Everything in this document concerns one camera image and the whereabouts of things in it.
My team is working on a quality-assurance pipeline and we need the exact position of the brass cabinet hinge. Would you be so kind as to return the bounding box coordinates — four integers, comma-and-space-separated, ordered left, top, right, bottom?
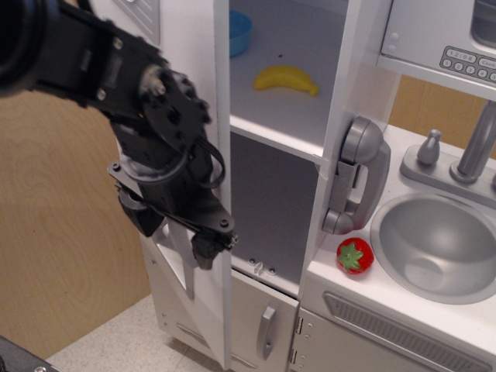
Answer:
295, 316, 303, 335
290, 349, 298, 365

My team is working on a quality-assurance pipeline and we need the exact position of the toy microwave with keypad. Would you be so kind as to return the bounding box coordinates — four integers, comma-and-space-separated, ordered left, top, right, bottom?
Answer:
377, 1, 495, 101

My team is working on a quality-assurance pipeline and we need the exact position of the silver fridge door handle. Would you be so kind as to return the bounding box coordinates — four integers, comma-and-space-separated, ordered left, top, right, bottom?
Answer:
162, 219, 198, 301

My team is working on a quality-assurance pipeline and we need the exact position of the black equipment corner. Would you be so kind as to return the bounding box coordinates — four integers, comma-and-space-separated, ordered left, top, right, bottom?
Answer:
1, 336, 59, 372

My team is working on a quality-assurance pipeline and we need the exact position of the white toy kitchen cabinet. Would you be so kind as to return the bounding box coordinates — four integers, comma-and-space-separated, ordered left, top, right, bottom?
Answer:
230, 1, 495, 371

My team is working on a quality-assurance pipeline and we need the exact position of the red toy strawberry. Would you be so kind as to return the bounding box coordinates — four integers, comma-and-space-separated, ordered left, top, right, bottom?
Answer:
336, 237, 375, 274

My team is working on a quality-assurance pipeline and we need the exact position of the grey faucet with base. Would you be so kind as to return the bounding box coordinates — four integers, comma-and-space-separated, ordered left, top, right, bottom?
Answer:
400, 101, 495, 209

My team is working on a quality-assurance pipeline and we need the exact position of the silver round sink basin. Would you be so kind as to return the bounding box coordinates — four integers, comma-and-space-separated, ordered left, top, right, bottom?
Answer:
370, 194, 495, 305

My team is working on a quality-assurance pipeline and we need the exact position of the grey toy wall phone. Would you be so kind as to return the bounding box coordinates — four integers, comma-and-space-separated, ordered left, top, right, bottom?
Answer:
322, 116, 391, 235

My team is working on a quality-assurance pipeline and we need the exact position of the brass cabinet hinge upper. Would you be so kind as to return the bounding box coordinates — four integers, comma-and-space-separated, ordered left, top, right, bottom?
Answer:
295, 316, 303, 335

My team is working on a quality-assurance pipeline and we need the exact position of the silver lower freezer door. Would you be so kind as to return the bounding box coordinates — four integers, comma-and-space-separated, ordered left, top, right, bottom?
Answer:
146, 247, 300, 372

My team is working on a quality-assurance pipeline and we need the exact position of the brass cabinet hinge lower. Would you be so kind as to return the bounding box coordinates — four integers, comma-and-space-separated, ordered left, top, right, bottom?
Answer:
290, 349, 298, 365

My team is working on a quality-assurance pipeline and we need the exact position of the silver fridge door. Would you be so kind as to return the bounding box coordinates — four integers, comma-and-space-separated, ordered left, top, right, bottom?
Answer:
98, 1, 232, 369

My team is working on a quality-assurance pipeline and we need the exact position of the silver lower door handle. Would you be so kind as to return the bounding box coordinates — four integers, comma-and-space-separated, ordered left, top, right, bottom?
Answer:
257, 306, 276, 360

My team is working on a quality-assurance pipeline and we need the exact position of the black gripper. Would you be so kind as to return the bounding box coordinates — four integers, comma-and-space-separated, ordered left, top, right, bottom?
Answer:
107, 160, 238, 271

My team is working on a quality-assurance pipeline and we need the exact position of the blue plastic bowl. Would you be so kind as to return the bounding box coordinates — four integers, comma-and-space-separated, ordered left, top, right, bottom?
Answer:
229, 10, 253, 57

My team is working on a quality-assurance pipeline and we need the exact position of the yellow toy banana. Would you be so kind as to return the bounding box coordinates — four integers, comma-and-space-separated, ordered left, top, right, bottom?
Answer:
253, 65, 319, 97

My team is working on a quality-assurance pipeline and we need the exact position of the grey oven vent panel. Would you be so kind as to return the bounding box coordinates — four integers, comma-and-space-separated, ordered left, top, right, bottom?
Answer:
322, 291, 494, 371

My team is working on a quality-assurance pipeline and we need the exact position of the white magnetic door catch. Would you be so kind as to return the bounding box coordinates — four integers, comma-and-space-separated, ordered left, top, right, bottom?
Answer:
248, 258, 277, 276

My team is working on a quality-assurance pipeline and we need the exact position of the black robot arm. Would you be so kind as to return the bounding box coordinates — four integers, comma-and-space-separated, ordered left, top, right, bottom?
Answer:
1, 1, 237, 270

